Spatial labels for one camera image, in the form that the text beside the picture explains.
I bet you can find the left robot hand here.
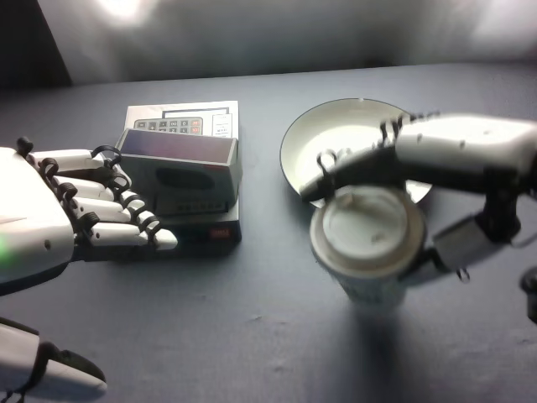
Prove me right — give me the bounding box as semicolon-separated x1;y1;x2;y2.
0;136;180;398

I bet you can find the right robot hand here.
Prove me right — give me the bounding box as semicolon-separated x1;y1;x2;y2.
300;109;537;287

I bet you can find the white plate with leaf print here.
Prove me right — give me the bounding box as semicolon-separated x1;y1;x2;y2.
279;97;433;209

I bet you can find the white paper cup with lid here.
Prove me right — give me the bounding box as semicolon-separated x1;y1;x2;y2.
310;186;427;310

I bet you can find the grey calculator device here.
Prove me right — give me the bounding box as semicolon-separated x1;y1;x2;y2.
124;99;243;244

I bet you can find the purple and white box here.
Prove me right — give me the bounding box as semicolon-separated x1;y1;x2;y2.
113;128;243;217

